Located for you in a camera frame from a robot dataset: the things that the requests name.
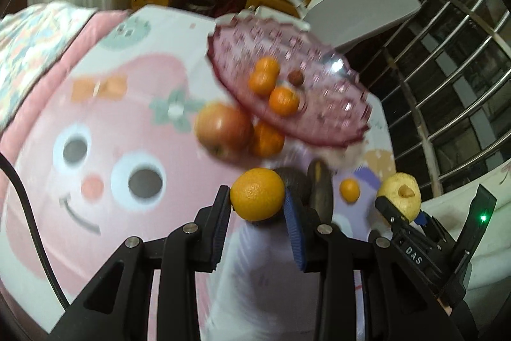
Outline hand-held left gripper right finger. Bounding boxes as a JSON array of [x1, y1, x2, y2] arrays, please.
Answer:
[[283, 194, 472, 341]]

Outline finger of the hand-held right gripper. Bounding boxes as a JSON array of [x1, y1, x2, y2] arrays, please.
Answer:
[[374, 196, 406, 237], [414, 210, 445, 242]]

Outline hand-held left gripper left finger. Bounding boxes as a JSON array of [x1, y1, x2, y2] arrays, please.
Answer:
[[50, 185, 233, 341]]

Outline yellow pear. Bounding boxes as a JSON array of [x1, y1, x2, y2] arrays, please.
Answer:
[[377, 172, 422, 224]]

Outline large orange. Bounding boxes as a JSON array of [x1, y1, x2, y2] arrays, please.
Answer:
[[229, 167, 286, 222]]

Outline purple glass plate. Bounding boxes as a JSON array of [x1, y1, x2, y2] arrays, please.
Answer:
[[206, 14, 373, 147]]

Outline tiny kumquat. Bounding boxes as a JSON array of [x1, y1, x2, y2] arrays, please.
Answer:
[[339, 179, 361, 203]]

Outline dark avocado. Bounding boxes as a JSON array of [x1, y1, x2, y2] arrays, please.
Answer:
[[274, 167, 312, 224], [307, 159, 334, 224]]

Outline small tangerine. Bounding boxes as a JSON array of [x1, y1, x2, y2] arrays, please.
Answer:
[[269, 86, 300, 116], [250, 120, 286, 158], [255, 57, 280, 77], [248, 70, 278, 96]]

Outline red apple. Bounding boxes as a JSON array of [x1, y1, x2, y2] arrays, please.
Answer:
[[194, 102, 254, 160]]

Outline metal window railing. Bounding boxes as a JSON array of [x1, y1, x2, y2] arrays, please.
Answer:
[[359, 0, 511, 198]]

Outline pink cartoon printed blanket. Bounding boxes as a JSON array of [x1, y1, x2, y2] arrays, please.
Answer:
[[0, 4, 397, 341]]

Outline grey office chair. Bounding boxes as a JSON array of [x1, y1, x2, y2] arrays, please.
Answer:
[[303, 0, 440, 51]]

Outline floral quilt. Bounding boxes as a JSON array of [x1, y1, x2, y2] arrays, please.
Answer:
[[0, 1, 100, 128]]

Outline black cable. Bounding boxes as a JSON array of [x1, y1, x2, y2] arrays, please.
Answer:
[[0, 154, 69, 310]]

